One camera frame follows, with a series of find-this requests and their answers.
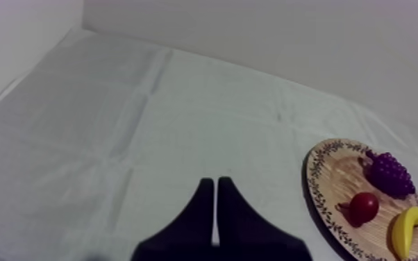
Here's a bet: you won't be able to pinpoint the small red fruit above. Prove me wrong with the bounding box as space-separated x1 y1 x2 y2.
337 192 380 225

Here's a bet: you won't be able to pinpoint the yellow toy banana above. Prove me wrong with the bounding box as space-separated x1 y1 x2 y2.
391 206 418 261

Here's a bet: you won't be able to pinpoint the round wooden board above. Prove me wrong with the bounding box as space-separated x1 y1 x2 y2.
306 137 418 261

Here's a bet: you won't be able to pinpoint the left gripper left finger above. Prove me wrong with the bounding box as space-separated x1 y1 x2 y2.
131 177 216 261

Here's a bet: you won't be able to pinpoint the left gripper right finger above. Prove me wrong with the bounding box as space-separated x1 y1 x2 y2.
217 176 314 261

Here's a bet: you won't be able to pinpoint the purple toy grapes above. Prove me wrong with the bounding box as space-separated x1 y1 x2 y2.
365 149 416 198

